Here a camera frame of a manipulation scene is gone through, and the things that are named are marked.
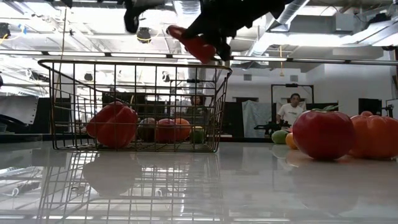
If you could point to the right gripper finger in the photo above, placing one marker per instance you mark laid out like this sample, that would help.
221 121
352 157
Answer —
202 28
222 48

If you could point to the long red chili pepper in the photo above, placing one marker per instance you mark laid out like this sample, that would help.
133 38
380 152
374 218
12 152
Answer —
199 47

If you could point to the orange fruit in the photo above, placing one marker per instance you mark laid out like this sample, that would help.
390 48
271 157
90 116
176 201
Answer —
183 129

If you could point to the green fruit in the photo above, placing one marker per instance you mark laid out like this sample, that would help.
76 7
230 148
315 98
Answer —
279 137
197 136

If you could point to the red apple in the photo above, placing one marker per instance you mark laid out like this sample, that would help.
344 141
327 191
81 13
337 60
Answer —
164 132

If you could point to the small yellow-orange fruit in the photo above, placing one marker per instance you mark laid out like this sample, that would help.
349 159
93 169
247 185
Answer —
291 142

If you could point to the red bell pepper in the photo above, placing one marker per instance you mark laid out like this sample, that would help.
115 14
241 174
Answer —
115 127

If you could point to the large red tomato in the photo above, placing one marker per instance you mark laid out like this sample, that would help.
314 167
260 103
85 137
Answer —
323 135

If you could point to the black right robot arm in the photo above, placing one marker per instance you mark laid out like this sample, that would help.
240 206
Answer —
278 5

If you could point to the person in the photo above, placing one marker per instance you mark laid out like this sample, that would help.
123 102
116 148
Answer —
198 100
290 113

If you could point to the black ceiling dome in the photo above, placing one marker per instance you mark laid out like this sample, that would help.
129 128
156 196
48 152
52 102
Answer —
144 35

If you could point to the black cabinet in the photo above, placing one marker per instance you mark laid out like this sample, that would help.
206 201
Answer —
233 118

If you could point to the grey cloth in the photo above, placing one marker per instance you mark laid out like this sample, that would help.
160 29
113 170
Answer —
256 115

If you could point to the black background robot device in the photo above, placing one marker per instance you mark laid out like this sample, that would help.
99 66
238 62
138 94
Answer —
270 127

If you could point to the orange ribbed heirloom tomato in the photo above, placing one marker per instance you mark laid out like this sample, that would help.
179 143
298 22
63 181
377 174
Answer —
376 137

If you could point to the black ceiling device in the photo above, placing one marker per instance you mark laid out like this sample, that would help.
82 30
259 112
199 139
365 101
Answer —
3 30

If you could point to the white perforated panel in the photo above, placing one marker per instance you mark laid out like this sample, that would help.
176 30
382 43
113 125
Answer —
18 107

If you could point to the silver ventilation duct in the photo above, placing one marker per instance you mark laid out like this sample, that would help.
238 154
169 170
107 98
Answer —
186 9

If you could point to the black stand frame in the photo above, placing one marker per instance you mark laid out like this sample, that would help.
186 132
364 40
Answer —
292 85

